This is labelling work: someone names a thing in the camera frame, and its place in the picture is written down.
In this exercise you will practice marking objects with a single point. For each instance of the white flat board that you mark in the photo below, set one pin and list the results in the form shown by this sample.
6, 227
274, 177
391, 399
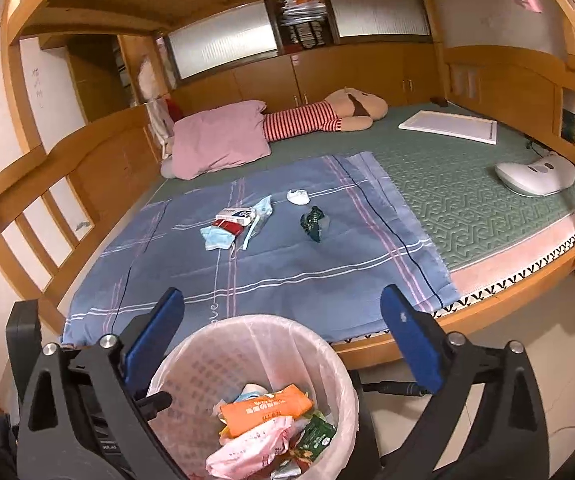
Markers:
447, 127

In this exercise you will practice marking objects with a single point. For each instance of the white red cloth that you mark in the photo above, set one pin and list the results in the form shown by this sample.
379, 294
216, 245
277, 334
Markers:
160, 120

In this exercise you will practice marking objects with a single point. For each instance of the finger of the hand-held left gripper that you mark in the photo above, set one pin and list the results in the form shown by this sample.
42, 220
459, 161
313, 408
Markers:
22, 330
157, 403

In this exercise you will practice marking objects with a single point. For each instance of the red white box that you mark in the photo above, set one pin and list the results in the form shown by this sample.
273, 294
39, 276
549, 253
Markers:
235, 215

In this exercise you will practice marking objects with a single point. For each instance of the blue face mask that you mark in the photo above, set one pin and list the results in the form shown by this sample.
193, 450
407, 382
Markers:
217, 240

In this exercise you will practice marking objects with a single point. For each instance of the wooden wall cabinet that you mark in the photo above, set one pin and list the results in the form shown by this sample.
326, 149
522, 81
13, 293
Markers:
367, 70

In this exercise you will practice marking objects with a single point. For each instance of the dark green wrapper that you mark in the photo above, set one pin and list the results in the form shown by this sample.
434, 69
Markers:
313, 224

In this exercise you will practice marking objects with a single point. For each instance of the pink pillow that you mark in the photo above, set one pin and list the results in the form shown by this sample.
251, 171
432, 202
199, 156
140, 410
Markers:
217, 140

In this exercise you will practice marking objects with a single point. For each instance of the patterned mattress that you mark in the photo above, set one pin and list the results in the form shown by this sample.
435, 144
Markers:
517, 265

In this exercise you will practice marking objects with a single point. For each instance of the white tissue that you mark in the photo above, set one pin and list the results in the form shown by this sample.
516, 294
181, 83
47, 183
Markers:
298, 196

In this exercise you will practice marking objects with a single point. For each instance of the white rounded cushion device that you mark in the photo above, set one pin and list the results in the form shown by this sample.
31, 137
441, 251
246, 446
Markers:
532, 175

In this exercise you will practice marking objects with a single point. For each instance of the wooden bunk bed frame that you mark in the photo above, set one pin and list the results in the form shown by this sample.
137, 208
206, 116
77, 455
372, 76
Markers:
107, 150

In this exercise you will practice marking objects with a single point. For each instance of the clear plastic wrapper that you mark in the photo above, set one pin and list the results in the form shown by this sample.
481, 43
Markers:
262, 210

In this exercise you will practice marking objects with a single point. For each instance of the striped plush doll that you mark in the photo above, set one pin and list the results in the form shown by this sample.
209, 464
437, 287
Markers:
297, 120

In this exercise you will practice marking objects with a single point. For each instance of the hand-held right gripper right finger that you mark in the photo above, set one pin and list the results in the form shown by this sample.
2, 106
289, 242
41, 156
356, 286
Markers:
412, 340

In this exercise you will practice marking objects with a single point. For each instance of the green patterned bed mat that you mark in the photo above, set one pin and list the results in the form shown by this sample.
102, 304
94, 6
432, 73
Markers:
467, 195

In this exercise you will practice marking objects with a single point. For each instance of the green white snack packet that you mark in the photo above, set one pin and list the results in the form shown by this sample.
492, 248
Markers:
317, 437

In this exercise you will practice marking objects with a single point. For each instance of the waste bin with plastic liner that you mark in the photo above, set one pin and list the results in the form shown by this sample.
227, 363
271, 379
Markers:
192, 360

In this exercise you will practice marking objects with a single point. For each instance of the orange packet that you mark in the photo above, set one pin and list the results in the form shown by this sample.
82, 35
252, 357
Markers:
262, 410

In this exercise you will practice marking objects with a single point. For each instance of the pale blue cushion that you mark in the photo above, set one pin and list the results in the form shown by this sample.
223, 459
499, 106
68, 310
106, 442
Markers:
167, 168

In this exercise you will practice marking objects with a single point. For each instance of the pink wrapper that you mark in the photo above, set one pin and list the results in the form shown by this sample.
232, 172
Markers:
247, 455

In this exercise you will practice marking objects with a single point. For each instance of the blue striped blanket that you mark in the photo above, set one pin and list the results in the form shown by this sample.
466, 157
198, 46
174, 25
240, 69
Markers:
292, 270

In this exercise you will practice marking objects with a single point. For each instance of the black rod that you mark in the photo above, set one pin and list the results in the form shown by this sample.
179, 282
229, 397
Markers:
392, 388

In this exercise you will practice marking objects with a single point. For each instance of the frosted glass window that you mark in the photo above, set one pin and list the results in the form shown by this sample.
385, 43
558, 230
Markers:
377, 12
222, 40

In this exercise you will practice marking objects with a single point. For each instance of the wooden bookshelf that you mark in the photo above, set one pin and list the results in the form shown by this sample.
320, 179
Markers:
122, 70

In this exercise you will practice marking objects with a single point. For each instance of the stack of books and papers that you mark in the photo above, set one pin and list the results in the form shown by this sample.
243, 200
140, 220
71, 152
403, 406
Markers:
302, 22

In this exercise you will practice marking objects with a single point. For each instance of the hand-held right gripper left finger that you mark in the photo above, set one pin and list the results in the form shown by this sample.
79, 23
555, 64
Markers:
155, 335

